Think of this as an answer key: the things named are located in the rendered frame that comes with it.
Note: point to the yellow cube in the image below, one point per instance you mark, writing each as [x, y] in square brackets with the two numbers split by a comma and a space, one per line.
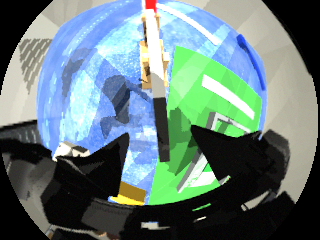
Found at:
[130, 195]

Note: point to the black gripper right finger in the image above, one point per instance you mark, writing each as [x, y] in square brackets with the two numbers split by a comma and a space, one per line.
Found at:
[222, 151]

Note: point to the white flat bar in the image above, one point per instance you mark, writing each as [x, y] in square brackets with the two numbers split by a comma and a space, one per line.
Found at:
[226, 94]
[190, 22]

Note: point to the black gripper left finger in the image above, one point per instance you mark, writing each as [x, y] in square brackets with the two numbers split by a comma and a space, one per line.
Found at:
[104, 167]

